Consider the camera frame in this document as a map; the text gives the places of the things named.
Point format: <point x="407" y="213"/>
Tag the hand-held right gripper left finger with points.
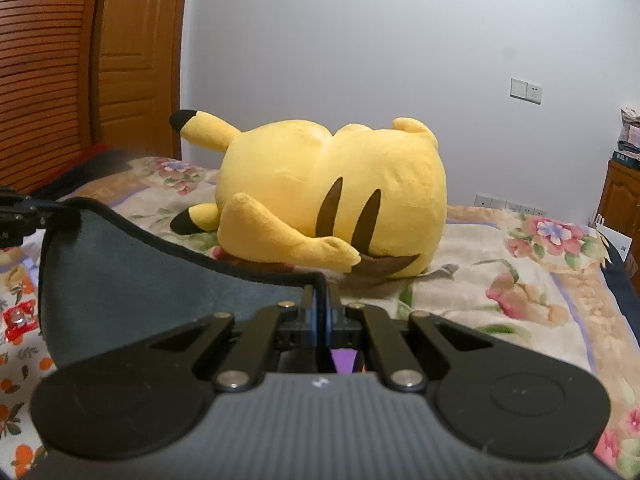
<point x="311" y="320"/>

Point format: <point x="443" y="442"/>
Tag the white wall socket row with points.
<point x="510" y="205"/>

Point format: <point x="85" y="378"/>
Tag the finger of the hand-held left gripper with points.
<point x="35" y="210"/>

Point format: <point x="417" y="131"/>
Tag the dark blue cloth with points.
<point x="622" y="280"/>

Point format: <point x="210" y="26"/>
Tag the yellow plush toy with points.
<point x="325" y="195"/>

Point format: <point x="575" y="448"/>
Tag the pile of books and papers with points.
<point x="629" y="135"/>

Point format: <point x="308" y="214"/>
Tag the dark grey towel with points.
<point x="150" y="280"/>

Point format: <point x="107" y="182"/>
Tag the dark pillow with red edge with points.
<point x="95" y="170"/>

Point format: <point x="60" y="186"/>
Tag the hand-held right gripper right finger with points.
<point x="327" y="320"/>

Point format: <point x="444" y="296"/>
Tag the wooden cabinet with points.
<point x="620" y="200"/>

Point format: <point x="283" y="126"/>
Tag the floral blanket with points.
<point x="500" y="290"/>

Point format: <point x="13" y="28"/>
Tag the wooden louvered wardrobe door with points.
<point x="40" y="70"/>

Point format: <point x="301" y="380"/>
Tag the white wall switch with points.
<point x="526" y="91"/>

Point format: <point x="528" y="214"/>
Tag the white paper box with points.
<point x="612" y="240"/>

